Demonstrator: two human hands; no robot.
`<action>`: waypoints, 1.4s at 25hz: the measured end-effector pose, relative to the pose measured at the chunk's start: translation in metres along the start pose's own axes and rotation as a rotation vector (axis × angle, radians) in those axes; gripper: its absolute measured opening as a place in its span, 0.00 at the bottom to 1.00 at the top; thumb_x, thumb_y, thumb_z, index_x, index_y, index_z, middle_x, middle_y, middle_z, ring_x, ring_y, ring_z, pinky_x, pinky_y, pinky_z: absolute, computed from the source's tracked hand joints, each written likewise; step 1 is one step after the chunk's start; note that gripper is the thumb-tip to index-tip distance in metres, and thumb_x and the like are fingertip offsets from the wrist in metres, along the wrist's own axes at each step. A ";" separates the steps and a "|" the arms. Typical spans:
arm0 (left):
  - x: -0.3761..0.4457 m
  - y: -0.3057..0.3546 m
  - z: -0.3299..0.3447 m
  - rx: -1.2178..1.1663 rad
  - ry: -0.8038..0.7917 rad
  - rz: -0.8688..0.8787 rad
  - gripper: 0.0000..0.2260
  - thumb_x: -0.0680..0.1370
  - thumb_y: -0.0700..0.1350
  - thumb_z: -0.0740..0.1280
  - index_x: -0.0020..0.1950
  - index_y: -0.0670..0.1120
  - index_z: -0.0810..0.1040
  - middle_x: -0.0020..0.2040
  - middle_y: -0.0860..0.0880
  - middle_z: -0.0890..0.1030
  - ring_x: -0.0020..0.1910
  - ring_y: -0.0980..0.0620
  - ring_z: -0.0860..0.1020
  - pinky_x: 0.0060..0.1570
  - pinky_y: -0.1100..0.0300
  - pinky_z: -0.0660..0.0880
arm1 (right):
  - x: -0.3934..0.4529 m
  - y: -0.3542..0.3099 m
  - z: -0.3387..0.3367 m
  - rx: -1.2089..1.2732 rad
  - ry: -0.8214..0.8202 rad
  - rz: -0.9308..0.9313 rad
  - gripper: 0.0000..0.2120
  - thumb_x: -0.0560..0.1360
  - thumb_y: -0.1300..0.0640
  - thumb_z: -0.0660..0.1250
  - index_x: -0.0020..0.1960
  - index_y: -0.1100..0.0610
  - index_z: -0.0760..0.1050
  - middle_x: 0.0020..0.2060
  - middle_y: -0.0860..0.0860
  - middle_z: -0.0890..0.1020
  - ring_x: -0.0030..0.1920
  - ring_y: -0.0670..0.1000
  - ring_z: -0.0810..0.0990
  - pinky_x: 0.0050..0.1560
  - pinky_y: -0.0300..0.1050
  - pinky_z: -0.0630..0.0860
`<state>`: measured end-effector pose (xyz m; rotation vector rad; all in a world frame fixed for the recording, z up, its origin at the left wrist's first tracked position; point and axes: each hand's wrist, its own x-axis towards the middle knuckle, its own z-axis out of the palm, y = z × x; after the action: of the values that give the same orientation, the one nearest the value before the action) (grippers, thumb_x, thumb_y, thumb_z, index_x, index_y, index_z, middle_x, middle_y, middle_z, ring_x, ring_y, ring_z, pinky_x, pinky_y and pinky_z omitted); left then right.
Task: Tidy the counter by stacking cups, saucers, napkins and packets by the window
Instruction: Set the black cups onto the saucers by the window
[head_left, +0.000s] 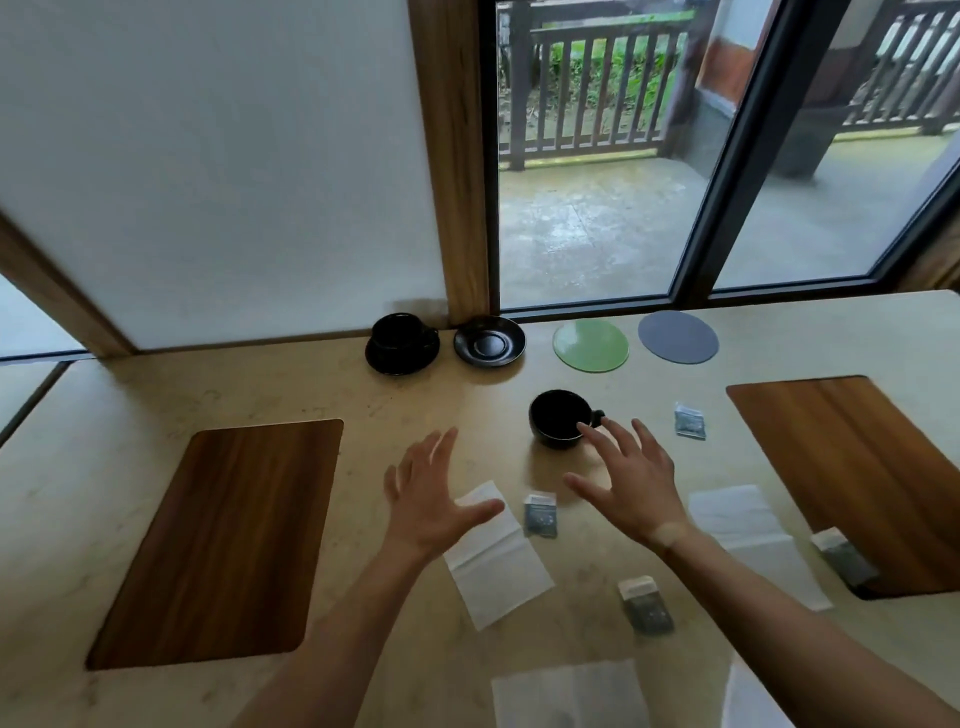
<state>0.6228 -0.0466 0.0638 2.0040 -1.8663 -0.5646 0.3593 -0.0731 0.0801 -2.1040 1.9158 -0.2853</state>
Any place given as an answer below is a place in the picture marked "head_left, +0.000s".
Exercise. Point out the person's left hand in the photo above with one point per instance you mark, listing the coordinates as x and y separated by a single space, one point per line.
424 510

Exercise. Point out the person's right hand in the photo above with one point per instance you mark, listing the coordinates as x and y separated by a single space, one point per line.
641 495

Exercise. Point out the person's right middle finger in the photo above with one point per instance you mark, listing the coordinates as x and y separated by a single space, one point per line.
621 442

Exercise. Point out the person's left thumb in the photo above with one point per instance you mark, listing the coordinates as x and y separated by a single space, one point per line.
480 513

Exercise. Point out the person's right thumb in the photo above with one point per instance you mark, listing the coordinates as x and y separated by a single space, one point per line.
586 489

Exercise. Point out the person's left middle finger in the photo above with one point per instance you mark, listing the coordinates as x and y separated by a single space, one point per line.
427 457

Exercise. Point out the person's left little finger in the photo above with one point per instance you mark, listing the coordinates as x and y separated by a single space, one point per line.
391 484

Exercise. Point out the person's left forearm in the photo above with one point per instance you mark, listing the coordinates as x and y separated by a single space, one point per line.
337 645

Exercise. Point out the person's right forearm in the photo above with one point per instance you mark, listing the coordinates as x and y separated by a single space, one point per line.
780 637

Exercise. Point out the grey tea bag packet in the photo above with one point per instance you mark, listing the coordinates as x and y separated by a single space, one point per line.
540 516
846 559
646 607
690 421

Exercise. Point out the white paper napkin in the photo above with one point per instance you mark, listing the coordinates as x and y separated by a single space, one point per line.
750 701
499 570
570 697
750 532

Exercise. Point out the black coffee cup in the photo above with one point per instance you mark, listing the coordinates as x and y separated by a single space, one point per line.
401 334
559 416

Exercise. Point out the black saucer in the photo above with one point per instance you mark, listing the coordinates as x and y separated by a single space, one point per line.
397 364
489 343

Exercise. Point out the green round coaster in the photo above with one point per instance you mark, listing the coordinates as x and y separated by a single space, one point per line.
591 345

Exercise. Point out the grey round coaster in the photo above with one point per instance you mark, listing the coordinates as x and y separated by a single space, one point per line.
679 337

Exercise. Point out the wooden placemat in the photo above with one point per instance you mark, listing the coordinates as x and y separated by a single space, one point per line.
855 465
225 540

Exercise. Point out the wooden outdoor railing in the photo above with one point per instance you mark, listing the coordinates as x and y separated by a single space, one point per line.
592 82
907 75

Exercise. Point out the wooden wall post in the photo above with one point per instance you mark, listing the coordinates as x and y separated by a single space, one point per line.
454 150

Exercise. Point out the black window frame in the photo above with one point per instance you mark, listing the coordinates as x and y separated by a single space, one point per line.
742 150

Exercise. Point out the wooden wall trim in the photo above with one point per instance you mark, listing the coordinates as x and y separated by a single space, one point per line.
60 292

